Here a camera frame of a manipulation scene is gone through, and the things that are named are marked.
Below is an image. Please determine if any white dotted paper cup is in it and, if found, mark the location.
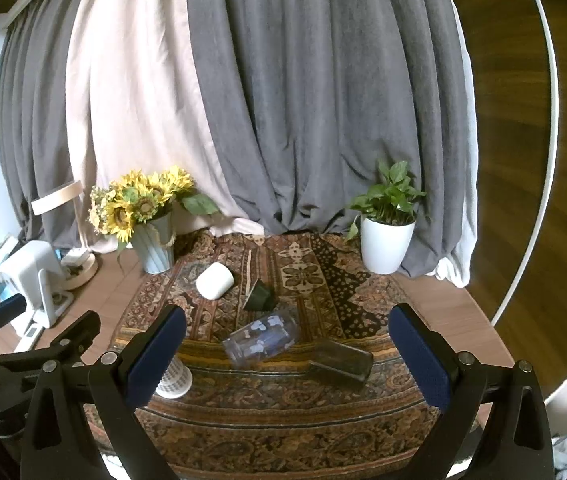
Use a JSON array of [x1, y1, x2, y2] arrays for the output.
[[154, 360, 194, 400]]

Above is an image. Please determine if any dark green cup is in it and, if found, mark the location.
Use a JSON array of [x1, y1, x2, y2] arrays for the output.
[[242, 280, 275, 312]]

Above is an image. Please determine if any narrow grey curtain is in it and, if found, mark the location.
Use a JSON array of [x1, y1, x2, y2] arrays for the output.
[[0, 7, 100, 245]]

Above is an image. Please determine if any white curved hoop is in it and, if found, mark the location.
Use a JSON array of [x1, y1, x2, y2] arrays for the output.
[[488, 0, 561, 328]]

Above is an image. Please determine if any white desktop appliance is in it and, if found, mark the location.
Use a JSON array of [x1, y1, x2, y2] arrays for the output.
[[0, 240, 74, 329]]

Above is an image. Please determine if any pale blue ribbed vase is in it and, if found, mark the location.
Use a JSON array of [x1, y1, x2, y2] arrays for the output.
[[130, 210, 176, 275]]

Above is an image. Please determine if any green leafy plant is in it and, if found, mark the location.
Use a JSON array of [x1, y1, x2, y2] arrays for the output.
[[346, 160, 429, 242]]

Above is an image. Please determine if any wide grey curtain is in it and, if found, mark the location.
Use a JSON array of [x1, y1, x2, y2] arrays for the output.
[[186, 0, 473, 279]]

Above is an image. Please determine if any beige curtain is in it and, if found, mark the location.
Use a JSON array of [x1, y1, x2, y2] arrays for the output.
[[66, 0, 265, 253]]

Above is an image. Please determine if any sunflower bouquet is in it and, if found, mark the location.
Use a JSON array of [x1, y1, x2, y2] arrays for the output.
[[87, 166, 221, 256]]

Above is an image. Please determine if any white sheer curtain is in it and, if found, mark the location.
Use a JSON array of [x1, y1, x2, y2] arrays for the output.
[[433, 5, 479, 288]]

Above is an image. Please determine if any dark square glass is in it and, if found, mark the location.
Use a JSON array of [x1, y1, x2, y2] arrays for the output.
[[309, 340, 374, 391]]

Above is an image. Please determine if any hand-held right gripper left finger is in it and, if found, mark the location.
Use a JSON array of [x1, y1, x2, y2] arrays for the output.
[[20, 304, 187, 480]]

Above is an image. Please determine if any patterned brown table cloth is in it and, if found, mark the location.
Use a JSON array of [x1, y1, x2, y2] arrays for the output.
[[80, 230, 481, 480]]

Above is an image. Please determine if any white plant pot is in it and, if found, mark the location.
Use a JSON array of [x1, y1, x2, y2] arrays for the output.
[[360, 215, 417, 275]]

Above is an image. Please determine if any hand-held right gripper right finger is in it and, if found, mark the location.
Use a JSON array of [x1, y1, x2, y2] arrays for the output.
[[388, 303, 557, 480]]

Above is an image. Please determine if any white power strip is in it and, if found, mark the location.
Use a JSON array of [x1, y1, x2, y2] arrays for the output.
[[13, 310, 50, 353]]

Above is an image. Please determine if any clear glass with blue print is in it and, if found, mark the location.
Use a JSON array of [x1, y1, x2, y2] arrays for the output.
[[222, 312, 300, 367]]

